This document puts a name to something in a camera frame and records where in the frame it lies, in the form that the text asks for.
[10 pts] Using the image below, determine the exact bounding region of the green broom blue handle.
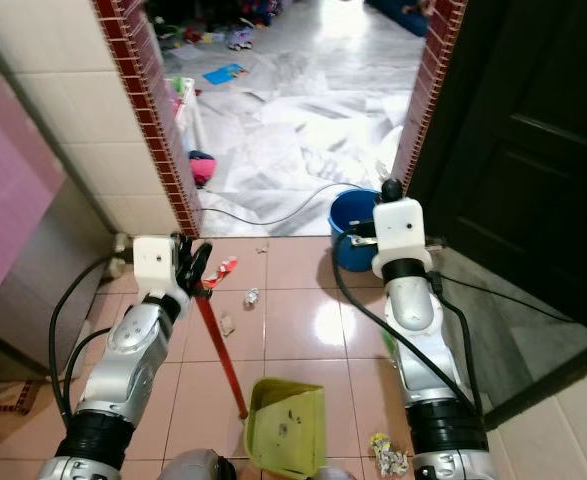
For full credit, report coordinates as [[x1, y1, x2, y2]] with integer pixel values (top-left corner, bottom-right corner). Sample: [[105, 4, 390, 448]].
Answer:
[[378, 322, 400, 363]]

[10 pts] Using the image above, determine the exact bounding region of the yellow-green dustpan red handle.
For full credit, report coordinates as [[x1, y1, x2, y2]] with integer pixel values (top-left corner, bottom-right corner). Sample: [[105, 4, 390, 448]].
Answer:
[[191, 280, 327, 480]]

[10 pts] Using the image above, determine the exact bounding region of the blue floor mat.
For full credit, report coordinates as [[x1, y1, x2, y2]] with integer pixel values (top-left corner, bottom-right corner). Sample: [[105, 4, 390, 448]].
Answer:
[[366, 0, 436, 40]]

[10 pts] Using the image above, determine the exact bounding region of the red white wrapper scrap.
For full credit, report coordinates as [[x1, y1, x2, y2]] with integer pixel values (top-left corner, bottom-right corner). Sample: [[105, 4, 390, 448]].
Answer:
[[205, 257, 240, 289]]

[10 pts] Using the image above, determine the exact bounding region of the blue plastic bucket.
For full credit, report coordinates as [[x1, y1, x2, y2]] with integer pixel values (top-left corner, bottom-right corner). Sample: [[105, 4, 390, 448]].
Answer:
[[327, 187, 384, 274]]

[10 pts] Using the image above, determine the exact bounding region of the pink dark round item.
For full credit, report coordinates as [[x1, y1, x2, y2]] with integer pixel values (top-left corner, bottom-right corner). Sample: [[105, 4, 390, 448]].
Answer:
[[187, 149, 217, 190]]

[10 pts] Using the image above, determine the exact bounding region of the grey cabinet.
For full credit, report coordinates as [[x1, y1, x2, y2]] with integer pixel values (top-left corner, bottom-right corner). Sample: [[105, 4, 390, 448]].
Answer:
[[0, 178, 120, 353]]

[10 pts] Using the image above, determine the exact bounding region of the dark wooden door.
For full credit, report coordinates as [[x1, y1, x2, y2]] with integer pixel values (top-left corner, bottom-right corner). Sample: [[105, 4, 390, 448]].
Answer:
[[407, 0, 587, 336]]

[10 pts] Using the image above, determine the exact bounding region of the pink hanging cloth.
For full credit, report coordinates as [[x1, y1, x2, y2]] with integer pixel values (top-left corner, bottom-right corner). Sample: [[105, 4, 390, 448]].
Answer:
[[0, 44, 70, 321]]

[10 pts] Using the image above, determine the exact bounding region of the blue flat book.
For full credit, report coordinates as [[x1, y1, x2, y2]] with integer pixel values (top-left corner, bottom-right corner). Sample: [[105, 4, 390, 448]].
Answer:
[[202, 62, 247, 87]]

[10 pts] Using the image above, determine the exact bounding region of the grey robot leg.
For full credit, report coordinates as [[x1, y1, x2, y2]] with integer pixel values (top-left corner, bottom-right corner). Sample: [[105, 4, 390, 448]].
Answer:
[[157, 449, 240, 480]]

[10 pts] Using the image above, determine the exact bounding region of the small toy car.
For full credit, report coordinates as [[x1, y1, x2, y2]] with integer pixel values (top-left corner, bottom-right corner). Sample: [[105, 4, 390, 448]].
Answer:
[[225, 27, 256, 52]]

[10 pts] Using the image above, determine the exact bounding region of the large crumpled paper scrap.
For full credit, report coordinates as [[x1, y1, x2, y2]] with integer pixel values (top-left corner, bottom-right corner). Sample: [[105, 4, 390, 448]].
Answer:
[[367, 431, 411, 477]]

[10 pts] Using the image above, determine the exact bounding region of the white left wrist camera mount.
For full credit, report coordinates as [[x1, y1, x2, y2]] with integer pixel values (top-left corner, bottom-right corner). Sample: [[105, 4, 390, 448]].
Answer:
[[133, 234, 190, 303]]

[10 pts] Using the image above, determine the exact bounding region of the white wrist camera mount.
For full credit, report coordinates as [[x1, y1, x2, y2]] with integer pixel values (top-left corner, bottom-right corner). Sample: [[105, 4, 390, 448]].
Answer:
[[133, 234, 190, 303], [370, 197, 425, 280]]

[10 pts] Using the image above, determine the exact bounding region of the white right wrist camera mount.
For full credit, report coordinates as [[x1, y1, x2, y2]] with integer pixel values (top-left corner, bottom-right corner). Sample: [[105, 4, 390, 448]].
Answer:
[[370, 197, 425, 280]]

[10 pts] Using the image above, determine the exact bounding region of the white wall pipe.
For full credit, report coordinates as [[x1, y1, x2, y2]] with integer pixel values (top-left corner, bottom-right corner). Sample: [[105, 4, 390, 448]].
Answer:
[[110, 231, 130, 263]]

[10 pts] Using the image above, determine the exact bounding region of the thin black floor cable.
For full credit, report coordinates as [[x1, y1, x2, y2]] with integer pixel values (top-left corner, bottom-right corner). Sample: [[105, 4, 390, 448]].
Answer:
[[197, 180, 346, 217]]

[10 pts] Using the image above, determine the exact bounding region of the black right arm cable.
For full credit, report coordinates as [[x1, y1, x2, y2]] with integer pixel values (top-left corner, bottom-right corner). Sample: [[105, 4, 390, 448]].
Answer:
[[331, 232, 486, 426]]

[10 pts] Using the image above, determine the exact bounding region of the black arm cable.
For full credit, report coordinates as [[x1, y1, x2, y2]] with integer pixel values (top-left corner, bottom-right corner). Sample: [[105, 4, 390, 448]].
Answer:
[[47, 254, 136, 426], [331, 232, 486, 426]]

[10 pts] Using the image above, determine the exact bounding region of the white frame rack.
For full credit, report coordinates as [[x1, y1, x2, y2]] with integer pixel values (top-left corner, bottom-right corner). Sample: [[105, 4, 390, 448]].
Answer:
[[171, 76, 205, 157]]

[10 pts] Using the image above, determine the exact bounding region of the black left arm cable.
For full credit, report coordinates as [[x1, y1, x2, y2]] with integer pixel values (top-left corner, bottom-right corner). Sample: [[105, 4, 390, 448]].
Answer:
[[47, 254, 136, 426]]

